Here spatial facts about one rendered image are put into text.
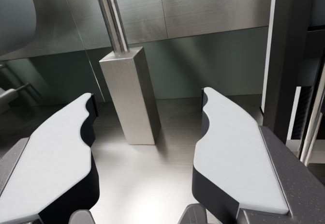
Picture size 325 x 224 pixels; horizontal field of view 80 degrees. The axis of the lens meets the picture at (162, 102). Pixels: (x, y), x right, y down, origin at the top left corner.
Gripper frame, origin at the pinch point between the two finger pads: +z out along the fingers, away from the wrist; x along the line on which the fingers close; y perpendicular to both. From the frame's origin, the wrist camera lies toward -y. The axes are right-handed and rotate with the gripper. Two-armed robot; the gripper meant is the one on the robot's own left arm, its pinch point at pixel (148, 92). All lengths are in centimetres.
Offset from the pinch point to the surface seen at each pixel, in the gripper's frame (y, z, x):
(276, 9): -3.3, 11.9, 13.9
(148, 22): 4, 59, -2
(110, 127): 36, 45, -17
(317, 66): 2.9, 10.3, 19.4
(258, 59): 16, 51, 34
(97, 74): 24, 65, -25
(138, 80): 13.3, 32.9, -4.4
